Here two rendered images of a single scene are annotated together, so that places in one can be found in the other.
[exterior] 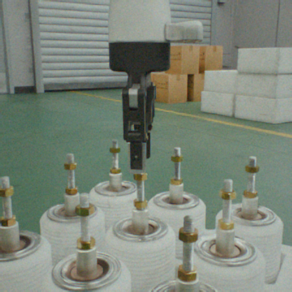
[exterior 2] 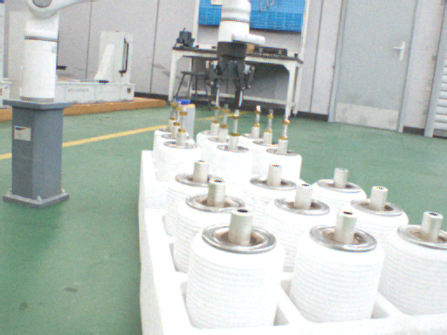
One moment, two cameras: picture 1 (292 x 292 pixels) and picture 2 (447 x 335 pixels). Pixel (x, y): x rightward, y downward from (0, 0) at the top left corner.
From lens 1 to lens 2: 0.85 m
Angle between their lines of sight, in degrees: 47
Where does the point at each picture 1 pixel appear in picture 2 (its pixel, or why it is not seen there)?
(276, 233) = (278, 160)
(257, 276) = (229, 158)
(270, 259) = not seen: hidden behind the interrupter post
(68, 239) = (200, 141)
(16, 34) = (418, 76)
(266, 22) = not seen: outside the picture
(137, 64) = (219, 51)
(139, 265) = (206, 152)
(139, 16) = (222, 30)
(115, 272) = not seen: hidden behind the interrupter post
